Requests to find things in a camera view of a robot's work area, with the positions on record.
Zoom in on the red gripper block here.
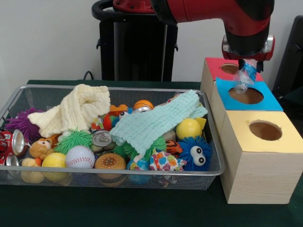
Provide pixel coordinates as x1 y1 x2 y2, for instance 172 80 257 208
222 35 276 74

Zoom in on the crushed clear plastic bottle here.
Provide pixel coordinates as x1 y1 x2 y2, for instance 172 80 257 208
234 59 258 94

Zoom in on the light blue cloth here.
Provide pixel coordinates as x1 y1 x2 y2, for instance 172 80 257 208
110 89 209 154

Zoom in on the wooden box with three holes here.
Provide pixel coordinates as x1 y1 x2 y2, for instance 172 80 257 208
200 57 303 204

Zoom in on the shallow clear mesh bin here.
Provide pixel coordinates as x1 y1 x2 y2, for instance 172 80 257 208
0 84 225 191

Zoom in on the black flat panel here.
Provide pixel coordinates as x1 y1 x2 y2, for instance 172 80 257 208
272 15 303 95

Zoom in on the dark green tablecloth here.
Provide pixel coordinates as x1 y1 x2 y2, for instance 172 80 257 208
0 79 303 227
283 86 303 107

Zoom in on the blue fuzzy googly-eyed toy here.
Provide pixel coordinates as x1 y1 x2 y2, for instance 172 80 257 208
177 136 213 171

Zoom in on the crushed can with silver top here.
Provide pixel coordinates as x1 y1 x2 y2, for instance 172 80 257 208
91 130 116 153

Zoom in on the toy burger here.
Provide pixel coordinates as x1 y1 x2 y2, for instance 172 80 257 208
94 153 127 170

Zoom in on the cream yellow cloth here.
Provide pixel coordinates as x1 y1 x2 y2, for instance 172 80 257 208
27 84 111 138

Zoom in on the green spiky ball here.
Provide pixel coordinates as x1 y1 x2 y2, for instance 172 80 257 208
54 129 94 155

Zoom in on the white baseball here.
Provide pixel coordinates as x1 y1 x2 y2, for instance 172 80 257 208
65 145 96 168

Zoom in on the yellow tennis ball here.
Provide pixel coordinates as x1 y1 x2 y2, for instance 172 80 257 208
42 152 66 168

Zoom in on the purple spiky ball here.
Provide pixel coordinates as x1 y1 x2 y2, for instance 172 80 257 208
5 106 45 142

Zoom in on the crushed red soda can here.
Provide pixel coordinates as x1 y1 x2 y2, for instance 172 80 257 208
0 129 26 157

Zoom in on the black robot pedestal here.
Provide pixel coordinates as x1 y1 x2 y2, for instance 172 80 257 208
91 0 190 82

